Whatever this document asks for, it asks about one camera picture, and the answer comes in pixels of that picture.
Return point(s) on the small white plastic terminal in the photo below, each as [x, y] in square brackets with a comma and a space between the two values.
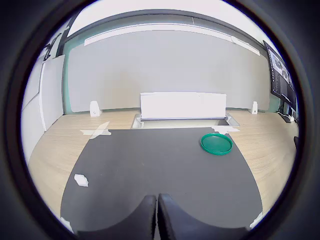
[81, 180]

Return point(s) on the round green lid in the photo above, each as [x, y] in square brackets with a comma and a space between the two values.
[216, 144]

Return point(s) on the dark grey mat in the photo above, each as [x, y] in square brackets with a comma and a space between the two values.
[160, 162]

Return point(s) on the white tape piece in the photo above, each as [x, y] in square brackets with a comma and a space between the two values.
[66, 223]
[256, 221]
[225, 129]

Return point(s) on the crossed white tape strips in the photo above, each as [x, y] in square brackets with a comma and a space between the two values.
[97, 131]

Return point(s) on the white side partition panel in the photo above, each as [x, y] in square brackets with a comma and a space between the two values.
[51, 92]

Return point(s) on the black computer monitor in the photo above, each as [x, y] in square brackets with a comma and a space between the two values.
[280, 75]

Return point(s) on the small white bracket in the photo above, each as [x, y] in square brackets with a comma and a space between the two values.
[94, 109]
[254, 107]

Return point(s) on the grey partition wall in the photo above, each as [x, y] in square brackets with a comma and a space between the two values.
[162, 70]

